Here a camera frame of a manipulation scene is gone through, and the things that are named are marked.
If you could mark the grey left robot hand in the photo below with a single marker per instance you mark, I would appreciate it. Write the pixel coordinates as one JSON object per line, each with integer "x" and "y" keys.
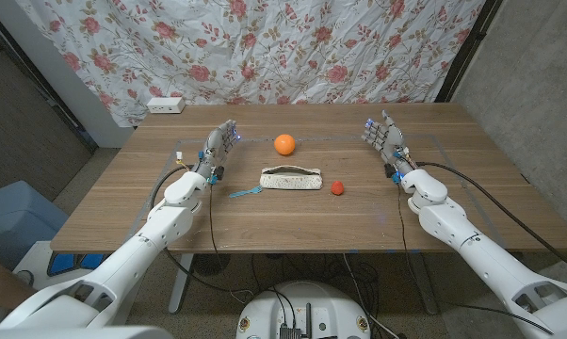
{"x": 215, "y": 148}

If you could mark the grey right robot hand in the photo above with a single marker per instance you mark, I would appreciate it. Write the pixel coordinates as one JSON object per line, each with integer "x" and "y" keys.
{"x": 389, "y": 139}

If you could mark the red textured ball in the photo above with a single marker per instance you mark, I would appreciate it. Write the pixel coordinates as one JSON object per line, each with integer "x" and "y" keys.
{"x": 337, "y": 188}

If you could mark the beige dotted pen bag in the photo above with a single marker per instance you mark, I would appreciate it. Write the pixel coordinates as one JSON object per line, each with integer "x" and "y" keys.
{"x": 290, "y": 181}

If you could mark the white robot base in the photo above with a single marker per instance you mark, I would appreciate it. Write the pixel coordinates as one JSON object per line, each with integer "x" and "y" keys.
{"x": 302, "y": 306}

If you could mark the person's bare forearm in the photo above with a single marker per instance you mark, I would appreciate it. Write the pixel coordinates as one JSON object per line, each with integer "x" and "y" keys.
{"x": 1, "y": 282}

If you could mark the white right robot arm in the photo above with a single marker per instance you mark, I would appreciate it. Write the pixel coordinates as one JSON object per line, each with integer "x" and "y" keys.
{"x": 476, "y": 249}

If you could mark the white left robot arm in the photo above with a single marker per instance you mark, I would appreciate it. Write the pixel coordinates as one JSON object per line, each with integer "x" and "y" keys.
{"x": 137, "y": 245}

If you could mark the white power strip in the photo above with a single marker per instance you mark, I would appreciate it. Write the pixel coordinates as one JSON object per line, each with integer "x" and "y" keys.
{"x": 166, "y": 105}

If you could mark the orange fruit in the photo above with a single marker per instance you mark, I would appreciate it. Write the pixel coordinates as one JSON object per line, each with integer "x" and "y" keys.
{"x": 284, "y": 144}

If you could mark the floral backdrop cloth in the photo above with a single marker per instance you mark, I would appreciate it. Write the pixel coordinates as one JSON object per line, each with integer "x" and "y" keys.
{"x": 246, "y": 52}

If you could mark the black backdrop stand pole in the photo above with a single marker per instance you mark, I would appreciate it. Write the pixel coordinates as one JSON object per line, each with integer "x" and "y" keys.
{"x": 467, "y": 49}

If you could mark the white table leg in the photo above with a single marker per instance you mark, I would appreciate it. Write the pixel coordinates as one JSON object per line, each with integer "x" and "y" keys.
{"x": 425, "y": 287}
{"x": 180, "y": 287}

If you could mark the blue plastic bin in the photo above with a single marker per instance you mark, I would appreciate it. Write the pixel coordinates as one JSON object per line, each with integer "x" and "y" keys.
{"x": 15, "y": 221}

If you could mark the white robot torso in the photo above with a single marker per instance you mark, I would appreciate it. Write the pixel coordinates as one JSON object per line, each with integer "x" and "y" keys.
{"x": 76, "y": 333}

